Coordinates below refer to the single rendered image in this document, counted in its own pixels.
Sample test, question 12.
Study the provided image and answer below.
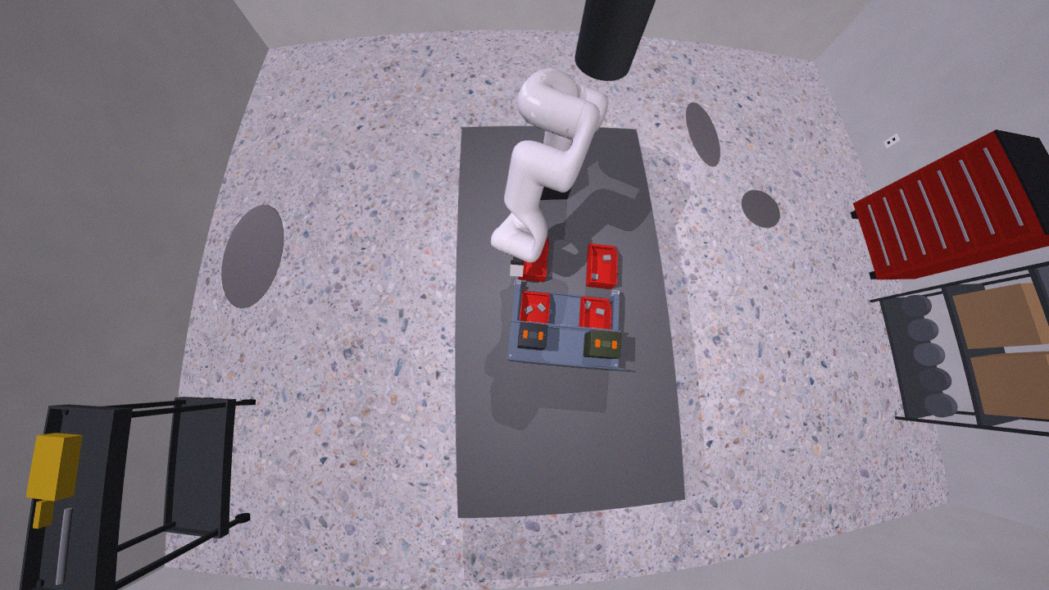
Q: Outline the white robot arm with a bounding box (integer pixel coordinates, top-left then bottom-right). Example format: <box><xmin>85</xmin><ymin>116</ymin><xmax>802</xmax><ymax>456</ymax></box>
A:
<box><xmin>491</xmin><ymin>69</ymin><xmax>608</xmax><ymax>277</ymax></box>

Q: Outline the dark grey tool case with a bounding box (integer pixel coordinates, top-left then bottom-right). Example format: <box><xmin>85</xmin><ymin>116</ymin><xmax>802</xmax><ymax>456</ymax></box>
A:
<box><xmin>518</xmin><ymin>322</ymin><xmax>547</xmax><ymax>349</ymax></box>

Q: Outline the red bin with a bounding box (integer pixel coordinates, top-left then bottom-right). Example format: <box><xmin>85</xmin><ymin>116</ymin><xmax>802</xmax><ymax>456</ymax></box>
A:
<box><xmin>518</xmin><ymin>238</ymin><xmax>549</xmax><ymax>282</ymax></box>
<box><xmin>579</xmin><ymin>296</ymin><xmax>611</xmax><ymax>329</ymax></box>
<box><xmin>586</xmin><ymin>243</ymin><xmax>618</xmax><ymax>289</ymax></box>
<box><xmin>520</xmin><ymin>290</ymin><xmax>550</xmax><ymax>324</ymax></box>

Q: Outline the dark green tool case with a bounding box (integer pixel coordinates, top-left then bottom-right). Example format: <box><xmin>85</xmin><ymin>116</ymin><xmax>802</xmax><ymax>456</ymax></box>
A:
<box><xmin>584</xmin><ymin>330</ymin><xmax>621</xmax><ymax>359</ymax></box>

